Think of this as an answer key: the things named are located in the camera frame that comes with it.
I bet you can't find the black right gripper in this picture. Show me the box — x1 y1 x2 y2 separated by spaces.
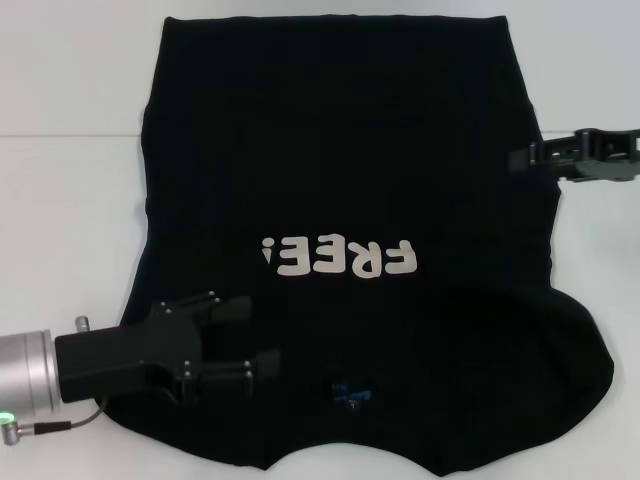
509 128 640 184

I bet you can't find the black shirt with FREE print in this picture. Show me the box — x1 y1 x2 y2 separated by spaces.
107 14 615 480

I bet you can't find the left arm cable with plug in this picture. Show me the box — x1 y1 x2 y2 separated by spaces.
0 394 109 445

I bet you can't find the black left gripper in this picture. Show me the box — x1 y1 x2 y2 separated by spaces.
55 290 282 404

